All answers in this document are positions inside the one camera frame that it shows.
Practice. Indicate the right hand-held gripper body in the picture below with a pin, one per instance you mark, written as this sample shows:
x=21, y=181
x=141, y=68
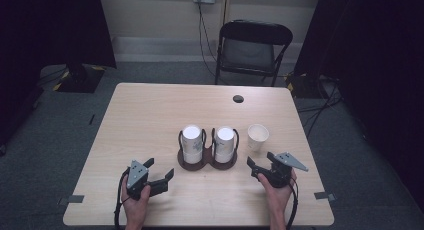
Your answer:
x=283, y=171

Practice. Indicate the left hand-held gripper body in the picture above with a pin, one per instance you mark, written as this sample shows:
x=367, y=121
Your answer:
x=136, y=178

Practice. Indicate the person's right hand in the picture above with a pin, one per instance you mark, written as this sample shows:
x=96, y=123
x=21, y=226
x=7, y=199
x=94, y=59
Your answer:
x=278, y=198

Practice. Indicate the person's left hand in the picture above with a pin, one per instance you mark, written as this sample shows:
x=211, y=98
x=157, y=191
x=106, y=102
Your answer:
x=135, y=206

